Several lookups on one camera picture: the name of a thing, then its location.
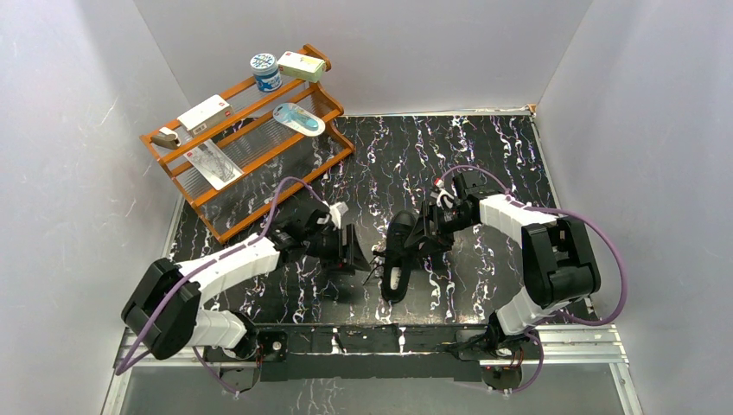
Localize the green white small box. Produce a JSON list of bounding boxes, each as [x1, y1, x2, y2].
[[277, 51, 327, 83]]

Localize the clear plastic packet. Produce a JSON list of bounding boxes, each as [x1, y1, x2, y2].
[[184, 140, 243, 190]]

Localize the small beige tape dispenser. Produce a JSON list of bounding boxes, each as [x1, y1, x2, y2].
[[150, 127, 182, 150]]

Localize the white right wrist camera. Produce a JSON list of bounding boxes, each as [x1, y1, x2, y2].
[[430, 177, 456, 209]]

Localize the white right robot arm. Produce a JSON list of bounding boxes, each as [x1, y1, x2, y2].
[[397, 171, 601, 358]]

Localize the orange wooden shelf rack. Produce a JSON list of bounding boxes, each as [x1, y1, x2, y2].
[[140, 76, 355, 241]]

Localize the blue white round tub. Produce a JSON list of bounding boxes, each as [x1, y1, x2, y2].
[[250, 53, 283, 93]]

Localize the aluminium rail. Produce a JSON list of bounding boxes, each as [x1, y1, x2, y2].
[[113, 323, 628, 375]]

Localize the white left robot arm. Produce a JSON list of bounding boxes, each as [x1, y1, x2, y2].
[[121, 201, 370, 360]]

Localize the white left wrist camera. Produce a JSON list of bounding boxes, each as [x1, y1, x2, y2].
[[328, 201, 348, 229]]

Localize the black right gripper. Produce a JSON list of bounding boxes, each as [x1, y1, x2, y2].
[[404, 199, 476, 256]]

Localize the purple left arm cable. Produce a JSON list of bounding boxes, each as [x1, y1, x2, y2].
[[114, 176, 330, 396]]

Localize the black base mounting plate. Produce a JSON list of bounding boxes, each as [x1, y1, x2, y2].
[[202, 323, 540, 388]]

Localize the white red long box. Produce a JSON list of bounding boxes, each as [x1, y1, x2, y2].
[[177, 94, 233, 137]]

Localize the black canvas sneaker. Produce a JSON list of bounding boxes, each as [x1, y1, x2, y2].
[[380, 210, 417, 303]]

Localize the blue item blister pack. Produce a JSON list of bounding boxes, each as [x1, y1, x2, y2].
[[272, 102, 325, 137]]

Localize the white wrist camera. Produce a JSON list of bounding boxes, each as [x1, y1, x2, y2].
[[430, 177, 456, 209], [328, 201, 348, 229]]

